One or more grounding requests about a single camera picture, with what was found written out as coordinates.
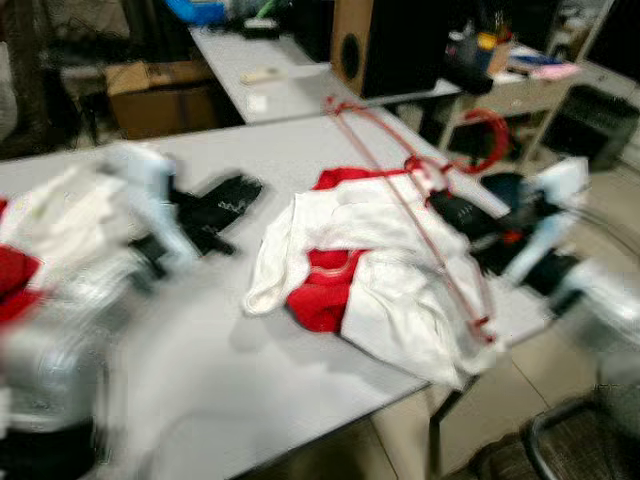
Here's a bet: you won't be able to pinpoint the wooden loudspeaker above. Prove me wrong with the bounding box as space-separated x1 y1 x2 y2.
330 0 463 99

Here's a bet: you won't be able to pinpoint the black table leg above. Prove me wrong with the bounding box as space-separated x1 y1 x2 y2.
428 385 479 479

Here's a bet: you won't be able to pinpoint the black pen holder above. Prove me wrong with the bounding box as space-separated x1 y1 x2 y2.
445 30 516 96

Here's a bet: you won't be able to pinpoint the small black device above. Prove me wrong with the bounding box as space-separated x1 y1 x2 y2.
240 15 283 41

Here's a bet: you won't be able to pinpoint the red wire clothes hanger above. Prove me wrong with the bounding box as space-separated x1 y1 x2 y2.
322 96 513 348

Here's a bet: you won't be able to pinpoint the dark blue round stool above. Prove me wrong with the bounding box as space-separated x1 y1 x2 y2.
480 172 526 213

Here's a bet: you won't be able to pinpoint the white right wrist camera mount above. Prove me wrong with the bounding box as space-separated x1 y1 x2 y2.
503 158 593 286

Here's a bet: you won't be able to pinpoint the blue bag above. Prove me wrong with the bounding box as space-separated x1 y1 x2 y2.
165 0 233 26

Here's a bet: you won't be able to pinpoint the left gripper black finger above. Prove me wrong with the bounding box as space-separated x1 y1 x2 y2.
195 173 266 219
190 222 243 259

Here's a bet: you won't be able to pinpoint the black plastic crate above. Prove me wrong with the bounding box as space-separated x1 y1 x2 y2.
543 85 640 173

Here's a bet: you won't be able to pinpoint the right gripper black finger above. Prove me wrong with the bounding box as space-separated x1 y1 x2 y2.
428 190 483 226
445 215 496 246

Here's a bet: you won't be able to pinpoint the dark woven chair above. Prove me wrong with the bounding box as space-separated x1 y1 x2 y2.
470 395 640 480

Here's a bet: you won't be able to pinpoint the beige desk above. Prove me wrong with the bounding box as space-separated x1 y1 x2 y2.
440 60 640 151

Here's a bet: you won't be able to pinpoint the white and red jacket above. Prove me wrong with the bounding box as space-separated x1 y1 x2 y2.
243 165 521 391

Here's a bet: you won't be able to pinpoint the pink flat item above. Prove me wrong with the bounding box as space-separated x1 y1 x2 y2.
528 62 583 81

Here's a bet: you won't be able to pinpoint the white desk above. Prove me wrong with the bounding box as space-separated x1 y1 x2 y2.
190 25 461 126

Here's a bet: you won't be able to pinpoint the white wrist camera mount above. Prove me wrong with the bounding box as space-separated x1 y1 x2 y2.
100 143 196 271
503 158 593 286

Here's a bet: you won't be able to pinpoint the cream trousers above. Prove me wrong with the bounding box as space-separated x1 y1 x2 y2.
0 165 126 291

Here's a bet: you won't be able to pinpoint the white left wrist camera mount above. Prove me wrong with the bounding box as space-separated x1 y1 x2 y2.
100 143 196 271

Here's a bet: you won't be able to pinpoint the white remote control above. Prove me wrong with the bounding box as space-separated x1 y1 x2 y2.
238 66 287 84

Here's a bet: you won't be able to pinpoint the brown cardboard box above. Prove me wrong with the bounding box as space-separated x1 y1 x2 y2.
105 60 219 141

